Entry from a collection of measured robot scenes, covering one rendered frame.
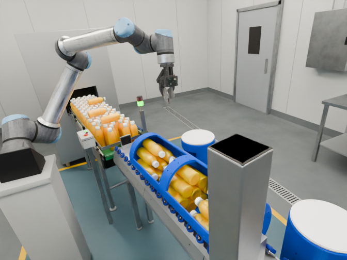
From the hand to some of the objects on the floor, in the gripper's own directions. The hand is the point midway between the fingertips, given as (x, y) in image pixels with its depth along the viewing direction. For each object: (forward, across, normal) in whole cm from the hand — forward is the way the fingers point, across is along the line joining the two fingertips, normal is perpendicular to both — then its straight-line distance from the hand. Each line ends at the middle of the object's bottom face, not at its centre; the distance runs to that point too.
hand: (168, 101), depth 117 cm
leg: (+140, -9, +82) cm, 162 cm away
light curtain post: (+163, -16, -61) cm, 175 cm away
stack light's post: (+129, +28, +131) cm, 186 cm away
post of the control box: (+138, -34, +106) cm, 177 cm away
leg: (+138, +5, +83) cm, 162 cm away
